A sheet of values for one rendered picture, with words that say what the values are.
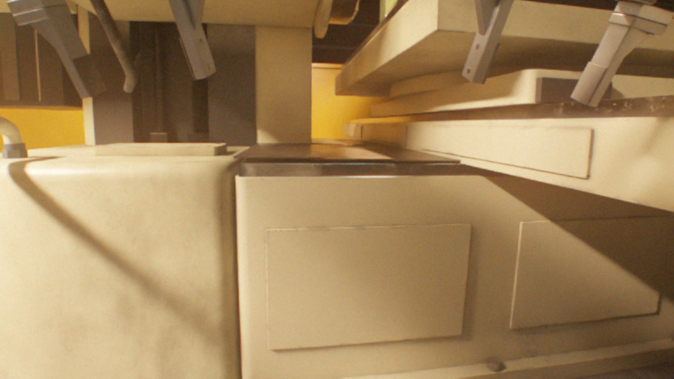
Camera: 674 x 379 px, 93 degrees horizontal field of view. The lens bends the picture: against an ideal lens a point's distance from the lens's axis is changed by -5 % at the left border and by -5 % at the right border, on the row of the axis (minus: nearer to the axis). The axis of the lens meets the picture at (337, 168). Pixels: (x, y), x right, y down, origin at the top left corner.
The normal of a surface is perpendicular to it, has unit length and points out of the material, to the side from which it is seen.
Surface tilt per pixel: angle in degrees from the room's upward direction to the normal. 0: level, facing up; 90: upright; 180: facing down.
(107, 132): 90
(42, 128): 90
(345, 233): 90
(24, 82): 90
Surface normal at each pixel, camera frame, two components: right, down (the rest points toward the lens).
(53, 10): 0.98, -0.10
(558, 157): -0.99, 0.00
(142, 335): 0.14, 0.12
